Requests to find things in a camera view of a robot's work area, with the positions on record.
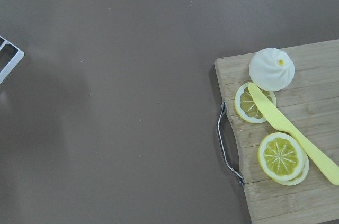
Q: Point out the white wire rack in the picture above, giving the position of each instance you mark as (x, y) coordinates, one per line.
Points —
(11, 55)

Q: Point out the yellow plastic knife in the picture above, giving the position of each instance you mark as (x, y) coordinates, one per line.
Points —
(278, 121)

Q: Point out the white steamed bun toy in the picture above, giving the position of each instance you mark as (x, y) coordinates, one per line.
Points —
(271, 69)

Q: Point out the bottom lemon slice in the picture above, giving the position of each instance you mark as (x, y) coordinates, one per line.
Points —
(300, 177)

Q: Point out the bamboo cutting board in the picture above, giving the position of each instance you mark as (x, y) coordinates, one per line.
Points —
(310, 102)

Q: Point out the lemon slice under knife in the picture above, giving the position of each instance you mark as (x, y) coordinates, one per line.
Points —
(246, 107)

